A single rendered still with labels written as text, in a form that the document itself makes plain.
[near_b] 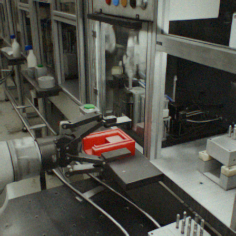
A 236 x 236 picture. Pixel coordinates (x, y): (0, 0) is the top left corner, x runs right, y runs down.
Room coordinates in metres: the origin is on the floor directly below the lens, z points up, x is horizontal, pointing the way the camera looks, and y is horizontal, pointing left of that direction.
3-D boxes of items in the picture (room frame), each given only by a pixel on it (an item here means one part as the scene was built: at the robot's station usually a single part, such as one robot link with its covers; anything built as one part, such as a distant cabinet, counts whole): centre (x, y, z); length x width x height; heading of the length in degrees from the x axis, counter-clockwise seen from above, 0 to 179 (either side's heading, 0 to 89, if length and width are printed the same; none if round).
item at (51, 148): (0.65, 0.13, 1.12); 0.09 x 0.07 x 0.08; 117
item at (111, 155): (0.72, 0.00, 1.08); 0.07 x 0.03 x 0.01; 117
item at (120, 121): (0.72, 0.00, 1.17); 0.07 x 0.03 x 0.01; 117
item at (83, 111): (1.20, 0.10, 0.97); 0.08 x 0.08 x 0.12; 27
